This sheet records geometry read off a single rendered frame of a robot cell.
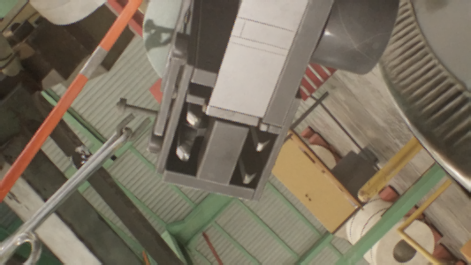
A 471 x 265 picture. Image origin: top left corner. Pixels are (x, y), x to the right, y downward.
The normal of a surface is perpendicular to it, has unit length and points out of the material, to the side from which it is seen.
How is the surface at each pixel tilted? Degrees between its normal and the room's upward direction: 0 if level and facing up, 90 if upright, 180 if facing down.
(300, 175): 90
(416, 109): 89
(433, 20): 90
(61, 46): 123
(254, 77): 65
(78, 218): 140
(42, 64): 33
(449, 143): 90
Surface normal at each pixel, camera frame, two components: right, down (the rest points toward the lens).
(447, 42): -0.64, -0.65
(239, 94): 0.00, 0.60
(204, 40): 0.28, -0.77
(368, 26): 0.09, 0.32
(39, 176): 0.73, -0.35
